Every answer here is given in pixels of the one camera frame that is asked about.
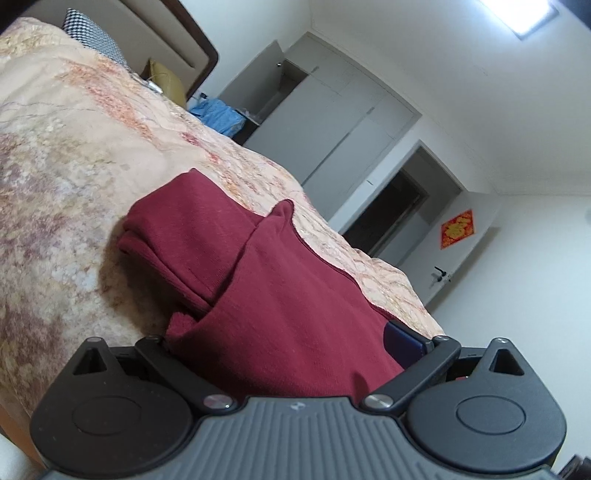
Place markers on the houndstooth pillow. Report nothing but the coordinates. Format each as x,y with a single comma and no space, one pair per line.
94,34

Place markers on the floral peach quilt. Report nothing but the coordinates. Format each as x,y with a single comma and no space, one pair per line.
69,184

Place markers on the blue garment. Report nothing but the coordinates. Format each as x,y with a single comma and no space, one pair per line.
219,115

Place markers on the ceiling light panel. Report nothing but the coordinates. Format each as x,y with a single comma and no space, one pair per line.
521,16

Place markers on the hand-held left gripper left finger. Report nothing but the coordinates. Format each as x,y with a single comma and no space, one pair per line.
157,355

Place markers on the white cloth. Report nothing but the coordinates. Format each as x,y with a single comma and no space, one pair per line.
14,461

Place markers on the white room door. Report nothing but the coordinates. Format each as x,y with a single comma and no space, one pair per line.
471,277

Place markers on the red diamond door decoration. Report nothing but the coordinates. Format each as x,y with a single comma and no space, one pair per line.
457,229

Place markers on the padded wooden bed headboard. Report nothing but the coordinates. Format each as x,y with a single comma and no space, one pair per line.
175,41

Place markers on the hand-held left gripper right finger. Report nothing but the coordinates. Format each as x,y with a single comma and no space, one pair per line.
401,344

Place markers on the maroon long-sleeved sweater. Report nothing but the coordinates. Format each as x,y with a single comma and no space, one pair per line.
286,300

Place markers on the grey built-in wardrobe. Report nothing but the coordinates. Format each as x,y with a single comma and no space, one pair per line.
332,129

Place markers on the olive green pillow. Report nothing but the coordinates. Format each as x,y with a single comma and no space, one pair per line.
166,83

